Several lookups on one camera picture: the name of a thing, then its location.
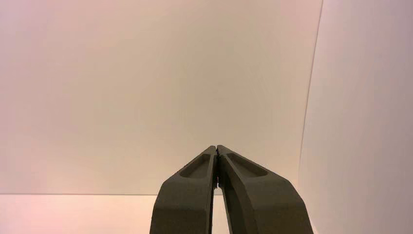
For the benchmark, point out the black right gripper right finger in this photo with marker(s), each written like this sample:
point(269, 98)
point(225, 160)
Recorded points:
point(261, 206)

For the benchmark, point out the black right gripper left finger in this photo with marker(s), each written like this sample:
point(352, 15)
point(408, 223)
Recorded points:
point(185, 203)

